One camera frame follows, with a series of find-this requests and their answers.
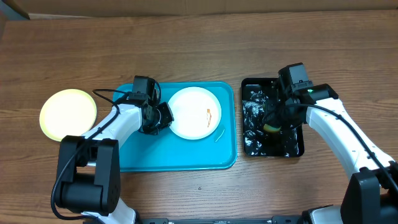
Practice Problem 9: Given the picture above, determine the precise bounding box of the yellow plate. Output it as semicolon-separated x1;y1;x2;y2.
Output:
39;89;97;141

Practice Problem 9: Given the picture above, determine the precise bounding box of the teal plastic tray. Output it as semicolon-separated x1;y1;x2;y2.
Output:
119;81;238;172

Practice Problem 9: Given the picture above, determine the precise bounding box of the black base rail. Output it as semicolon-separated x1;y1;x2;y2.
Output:
138;215;308;224

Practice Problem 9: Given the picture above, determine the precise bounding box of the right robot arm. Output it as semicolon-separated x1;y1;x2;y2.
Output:
264;83;397;224

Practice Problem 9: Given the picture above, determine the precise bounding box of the green yellow sponge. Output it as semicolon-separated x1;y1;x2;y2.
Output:
263;124;280;133

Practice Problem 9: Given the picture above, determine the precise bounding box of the white plate with orange stain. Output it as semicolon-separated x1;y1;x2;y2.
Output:
168;86;222;140

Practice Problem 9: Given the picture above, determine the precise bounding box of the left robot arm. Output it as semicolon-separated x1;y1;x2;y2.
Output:
50;102;174;223

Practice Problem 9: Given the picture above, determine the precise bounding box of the black water tray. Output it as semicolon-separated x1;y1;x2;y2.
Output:
241;78;305;157

